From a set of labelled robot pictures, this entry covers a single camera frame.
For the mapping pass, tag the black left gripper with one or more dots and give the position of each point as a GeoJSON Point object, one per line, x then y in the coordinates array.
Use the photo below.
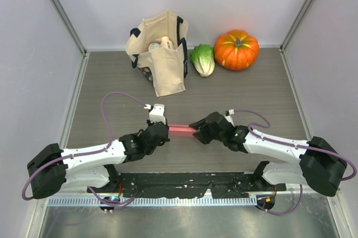
{"type": "Point", "coordinates": [166, 139]}

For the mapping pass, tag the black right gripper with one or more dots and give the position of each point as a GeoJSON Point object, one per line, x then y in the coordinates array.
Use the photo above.
{"type": "Point", "coordinates": [202, 136]}

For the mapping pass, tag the pink paper box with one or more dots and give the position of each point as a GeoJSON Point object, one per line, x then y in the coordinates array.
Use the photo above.
{"type": "Point", "coordinates": [181, 131]}

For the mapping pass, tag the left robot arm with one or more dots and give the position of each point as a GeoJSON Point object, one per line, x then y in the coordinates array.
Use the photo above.
{"type": "Point", "coordinates": [54, 168]}

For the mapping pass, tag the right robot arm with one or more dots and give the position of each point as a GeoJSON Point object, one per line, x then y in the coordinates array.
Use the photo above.
{"type": "Point", "coordinates": [314, 162]}

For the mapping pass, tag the beige canvas tote bag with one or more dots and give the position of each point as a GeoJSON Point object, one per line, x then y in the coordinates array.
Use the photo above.
{"type": "Point", "coordinates": [165, 69]}

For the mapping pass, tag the green lettuce toy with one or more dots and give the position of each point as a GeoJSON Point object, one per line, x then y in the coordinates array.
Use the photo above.
{"type": "Point", "coordinates": [202, 57]}

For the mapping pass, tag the orange pumpkin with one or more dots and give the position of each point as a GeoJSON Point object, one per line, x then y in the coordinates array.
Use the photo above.
{"type": "Point", "coordinates": [236, 50]}

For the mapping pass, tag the white round container in bag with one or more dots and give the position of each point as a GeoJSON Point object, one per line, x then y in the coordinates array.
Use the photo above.
{"type": "Point", "coordinates": [154, 45]}

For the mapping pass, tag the beige bottle in bag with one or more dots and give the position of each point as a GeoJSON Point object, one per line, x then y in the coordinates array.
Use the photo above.
{"type": "Point", "coordinates": [167, 43]}

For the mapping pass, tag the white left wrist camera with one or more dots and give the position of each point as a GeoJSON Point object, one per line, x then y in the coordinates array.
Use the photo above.
{"type": "Point", "coordinates": [156, 113]}

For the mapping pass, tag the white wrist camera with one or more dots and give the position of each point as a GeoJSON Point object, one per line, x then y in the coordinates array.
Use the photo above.
{"type": "Point", "coordinates": [156, 113]}
{"type": "Point", "coordinates": [228, 116]}

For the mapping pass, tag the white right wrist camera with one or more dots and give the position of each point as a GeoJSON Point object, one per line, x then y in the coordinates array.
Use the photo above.
{"type": "Point", "coordinates": [228, 116]}

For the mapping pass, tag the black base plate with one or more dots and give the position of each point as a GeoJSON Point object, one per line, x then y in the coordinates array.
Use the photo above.
{"type": "Point", "coordinates": [187, 185]}

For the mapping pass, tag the slotted cable duct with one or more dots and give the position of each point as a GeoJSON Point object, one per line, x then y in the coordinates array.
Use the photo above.
{"type": "Point", "coordinates": [206, 200]}

